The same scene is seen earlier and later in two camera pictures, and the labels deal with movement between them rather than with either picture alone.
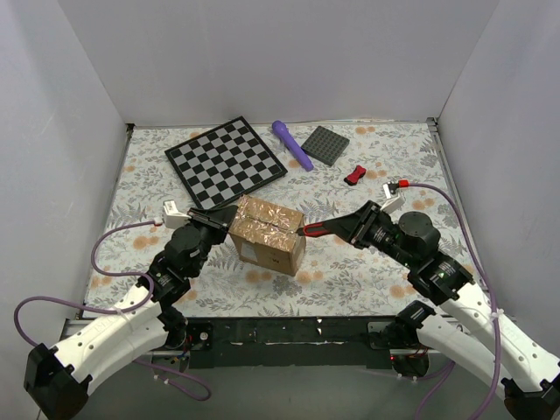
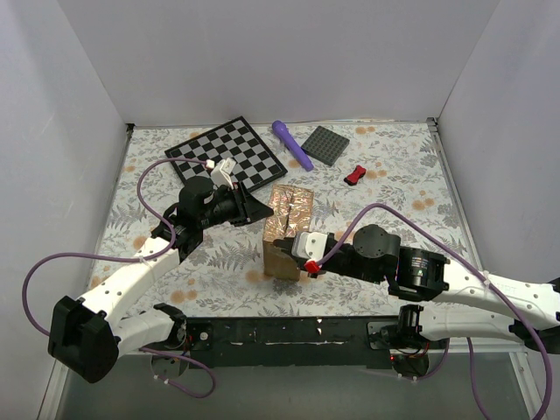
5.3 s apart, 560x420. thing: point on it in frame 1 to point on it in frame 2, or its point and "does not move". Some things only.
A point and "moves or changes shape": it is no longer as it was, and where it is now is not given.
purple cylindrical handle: [280, 128] does not move
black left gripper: [206, 220] to [241, 204]
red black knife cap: [353, 177] does not move
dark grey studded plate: [325, 145] does not move
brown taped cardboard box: [266, 234] moves or changes shape
